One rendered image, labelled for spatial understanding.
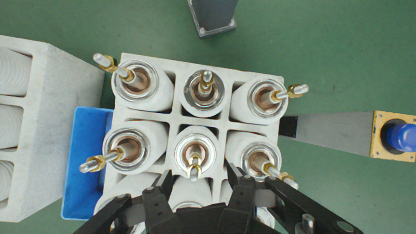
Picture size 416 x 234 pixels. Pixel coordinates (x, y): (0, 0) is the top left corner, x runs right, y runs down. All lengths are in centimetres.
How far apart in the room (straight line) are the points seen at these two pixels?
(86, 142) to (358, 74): 102
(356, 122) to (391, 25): 74
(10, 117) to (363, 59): 111
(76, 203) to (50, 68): 37
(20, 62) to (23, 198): 29
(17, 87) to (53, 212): 44
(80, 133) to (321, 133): 60
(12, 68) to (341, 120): 64
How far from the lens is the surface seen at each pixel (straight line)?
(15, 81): 48
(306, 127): 39
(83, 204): 59
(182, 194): 28
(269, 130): 35
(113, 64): 20
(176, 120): 31
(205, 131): 24
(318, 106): 69
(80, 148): 52
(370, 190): 91
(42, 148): 49
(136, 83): 25
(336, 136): 34
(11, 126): 48
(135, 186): 31
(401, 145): 32
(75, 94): 52
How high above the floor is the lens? 49
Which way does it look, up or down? 86 degrees down
